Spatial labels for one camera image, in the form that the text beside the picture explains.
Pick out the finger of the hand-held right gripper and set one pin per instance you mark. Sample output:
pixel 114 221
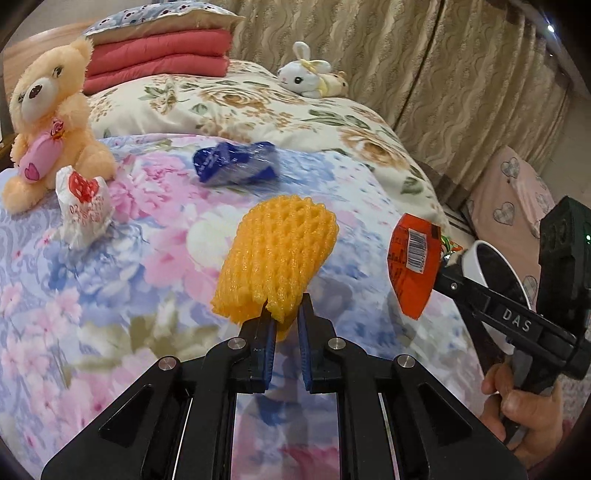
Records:
pixel 455 284

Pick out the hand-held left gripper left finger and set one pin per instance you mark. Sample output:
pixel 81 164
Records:
pixel 268 355

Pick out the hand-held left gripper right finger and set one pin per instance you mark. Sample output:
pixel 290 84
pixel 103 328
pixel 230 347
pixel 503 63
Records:
pixel 304 355

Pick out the red snack packet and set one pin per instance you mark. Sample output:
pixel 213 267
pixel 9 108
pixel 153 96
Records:
pixel 411 277

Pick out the white round bin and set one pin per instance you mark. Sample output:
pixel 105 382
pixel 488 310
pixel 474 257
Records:
pixel 501 277

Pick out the orange foam fruit net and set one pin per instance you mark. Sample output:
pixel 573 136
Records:
pixel 277 249

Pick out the person's right hand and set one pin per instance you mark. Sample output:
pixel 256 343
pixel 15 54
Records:
pixel 531 410

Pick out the pink heart cushion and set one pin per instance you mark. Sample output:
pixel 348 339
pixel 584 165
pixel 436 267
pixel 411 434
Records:
pixel 508 198

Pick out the purple pink floral blanket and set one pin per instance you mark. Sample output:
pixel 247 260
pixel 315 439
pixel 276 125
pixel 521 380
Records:
pixel 92 300

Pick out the blue plastic wrapper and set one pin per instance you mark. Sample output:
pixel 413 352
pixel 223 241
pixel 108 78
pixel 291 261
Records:
pixel 231 161

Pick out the beige patterned curtain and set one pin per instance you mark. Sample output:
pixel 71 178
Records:
pixel 415 69

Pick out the small brown plush toy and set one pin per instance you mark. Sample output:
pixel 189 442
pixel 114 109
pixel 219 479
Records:
pixel 338 83

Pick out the white red plastic wrapper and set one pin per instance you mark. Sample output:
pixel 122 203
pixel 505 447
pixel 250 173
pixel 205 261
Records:
pixel 85 207

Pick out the cream floral quilt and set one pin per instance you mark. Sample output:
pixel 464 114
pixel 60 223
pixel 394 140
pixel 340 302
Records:
pixel 277 110

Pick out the white rabbit plush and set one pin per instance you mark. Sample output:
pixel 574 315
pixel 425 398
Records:
pixel 300 78

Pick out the folded red blanket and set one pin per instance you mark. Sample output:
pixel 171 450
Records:
pixel 161 60

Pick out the beige teddy bear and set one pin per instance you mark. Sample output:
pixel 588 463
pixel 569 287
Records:
pixel 41 92

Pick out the patterned pillow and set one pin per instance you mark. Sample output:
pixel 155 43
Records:
pixel 152 21

